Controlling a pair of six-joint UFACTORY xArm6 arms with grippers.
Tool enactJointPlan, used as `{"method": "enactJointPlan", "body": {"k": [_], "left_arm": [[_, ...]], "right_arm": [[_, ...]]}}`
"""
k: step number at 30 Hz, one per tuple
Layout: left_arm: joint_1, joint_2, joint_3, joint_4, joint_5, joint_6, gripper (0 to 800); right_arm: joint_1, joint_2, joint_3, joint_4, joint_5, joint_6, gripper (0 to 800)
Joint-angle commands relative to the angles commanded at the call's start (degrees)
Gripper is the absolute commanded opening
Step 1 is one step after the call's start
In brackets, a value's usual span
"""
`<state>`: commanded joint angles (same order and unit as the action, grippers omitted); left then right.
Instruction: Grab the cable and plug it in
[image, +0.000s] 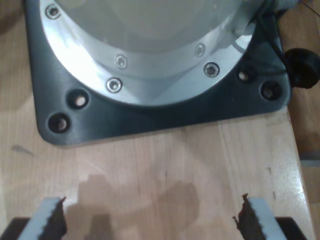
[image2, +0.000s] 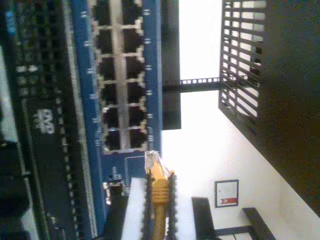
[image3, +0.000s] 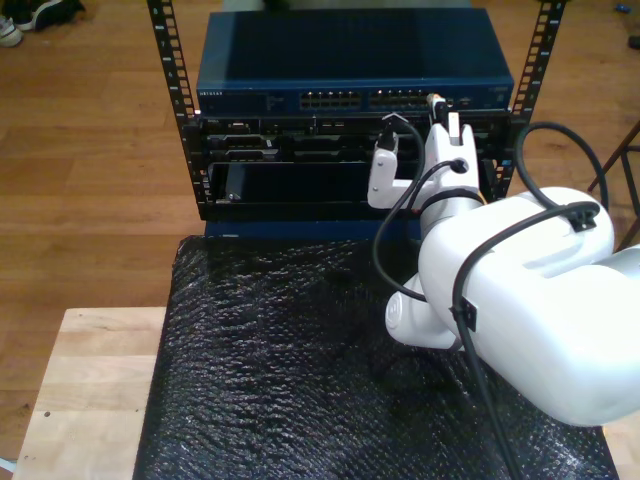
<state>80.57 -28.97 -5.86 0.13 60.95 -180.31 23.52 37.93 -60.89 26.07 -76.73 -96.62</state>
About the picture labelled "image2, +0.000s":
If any framed wall picture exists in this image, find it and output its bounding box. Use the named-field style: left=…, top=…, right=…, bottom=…
left=214, top=179, right=240, bottom=209

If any black flat screen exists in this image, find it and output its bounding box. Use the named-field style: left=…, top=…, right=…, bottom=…
left=191, top=196, right=220, bottom=240

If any black lattice cabinet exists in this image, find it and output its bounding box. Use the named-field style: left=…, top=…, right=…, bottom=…
left=218, top=0, right=320, bottom=217

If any yellow network cable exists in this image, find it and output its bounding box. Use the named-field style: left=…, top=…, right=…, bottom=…
left=144, top=150, right=176, bottom=240

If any black rack server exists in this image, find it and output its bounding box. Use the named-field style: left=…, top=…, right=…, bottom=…
left=0, top=0, right=101, bottom=240

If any black side table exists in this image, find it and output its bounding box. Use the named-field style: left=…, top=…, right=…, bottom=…
left=214, top=206, right=277, bottom=240

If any blue network switch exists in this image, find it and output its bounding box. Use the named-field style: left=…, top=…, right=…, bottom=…
left=71, top=0, right=183, bottom=238

